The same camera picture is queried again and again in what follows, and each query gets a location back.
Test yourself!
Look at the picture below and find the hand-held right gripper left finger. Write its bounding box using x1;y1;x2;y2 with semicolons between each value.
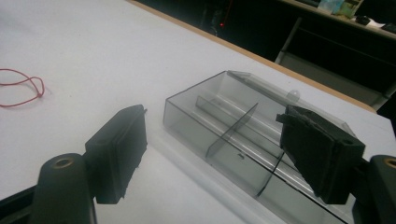
84;104;149;205

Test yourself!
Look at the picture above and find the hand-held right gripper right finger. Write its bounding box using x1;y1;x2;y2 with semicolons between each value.
276;105;366;205

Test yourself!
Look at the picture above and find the transparent grey plastic divider box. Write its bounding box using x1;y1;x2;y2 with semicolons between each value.
163;70;359;224

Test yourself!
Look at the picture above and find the grey metal shelf rack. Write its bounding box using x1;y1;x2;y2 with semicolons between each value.
275;17;396;107

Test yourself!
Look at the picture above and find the small black object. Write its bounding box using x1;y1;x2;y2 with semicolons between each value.
355;14;372;26
380;22;396;35

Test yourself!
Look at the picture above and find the green printed box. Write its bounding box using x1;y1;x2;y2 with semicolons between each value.
317;0;364;19

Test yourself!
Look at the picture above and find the dark stand with red light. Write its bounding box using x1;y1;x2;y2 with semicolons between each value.
200;0;235;35

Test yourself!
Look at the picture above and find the red string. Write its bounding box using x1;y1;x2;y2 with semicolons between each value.
0;68;46;108

